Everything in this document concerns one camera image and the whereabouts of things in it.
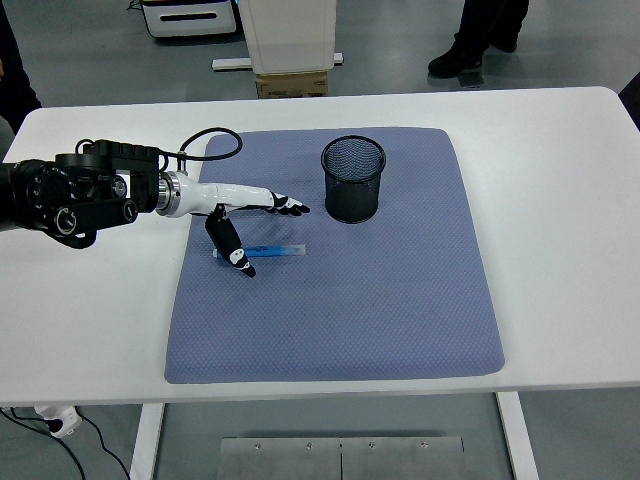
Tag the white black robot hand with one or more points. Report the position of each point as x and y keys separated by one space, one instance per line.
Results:
x=210 y=195

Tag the blue marker pen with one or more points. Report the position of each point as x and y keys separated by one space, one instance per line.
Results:
x=275 y=250

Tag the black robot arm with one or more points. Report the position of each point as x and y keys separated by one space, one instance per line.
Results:
x=75 y=200

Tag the black mesh pen holder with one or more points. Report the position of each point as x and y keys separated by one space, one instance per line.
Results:
x=352 y=200

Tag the white cabinet base bar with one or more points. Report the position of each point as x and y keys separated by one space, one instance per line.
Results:
x=230 y=63

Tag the cardboard box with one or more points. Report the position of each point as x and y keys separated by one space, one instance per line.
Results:
x=292 y=85

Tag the blue-grey padded mat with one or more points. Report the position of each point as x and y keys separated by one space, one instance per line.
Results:
x=325 y=310

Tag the white appliance with black slot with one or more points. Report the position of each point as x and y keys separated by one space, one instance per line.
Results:
x=190 y=27

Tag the white cabinet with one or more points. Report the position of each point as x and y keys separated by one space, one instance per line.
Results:
x=290 y=35

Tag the person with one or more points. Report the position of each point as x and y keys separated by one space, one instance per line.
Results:
x=15 y=75

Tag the white table leg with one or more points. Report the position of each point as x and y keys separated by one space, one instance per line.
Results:
x=517 y=440
x=146 y=445

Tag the white power strip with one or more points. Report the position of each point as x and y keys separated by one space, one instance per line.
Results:
x=60 y=422

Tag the grey metal plate with screws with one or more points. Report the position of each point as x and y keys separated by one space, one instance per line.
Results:
x=300 y=460

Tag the person's legs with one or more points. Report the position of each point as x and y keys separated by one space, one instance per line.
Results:
x=480 y=30

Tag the black object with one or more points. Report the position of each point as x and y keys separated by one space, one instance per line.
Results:
x=632 y=90

